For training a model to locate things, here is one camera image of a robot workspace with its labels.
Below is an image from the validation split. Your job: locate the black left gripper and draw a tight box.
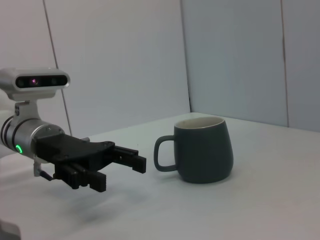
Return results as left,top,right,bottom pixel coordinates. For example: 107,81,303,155
32,133,147,194

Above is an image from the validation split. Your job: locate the dark grey ceramic cup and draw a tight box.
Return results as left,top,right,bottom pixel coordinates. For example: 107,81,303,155
153,115,235,185

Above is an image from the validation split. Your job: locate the left gripper cable with plug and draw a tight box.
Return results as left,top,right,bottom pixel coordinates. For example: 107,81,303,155
33,161,55,181

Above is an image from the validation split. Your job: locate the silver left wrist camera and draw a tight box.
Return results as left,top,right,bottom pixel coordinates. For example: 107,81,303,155
8,66,71,121

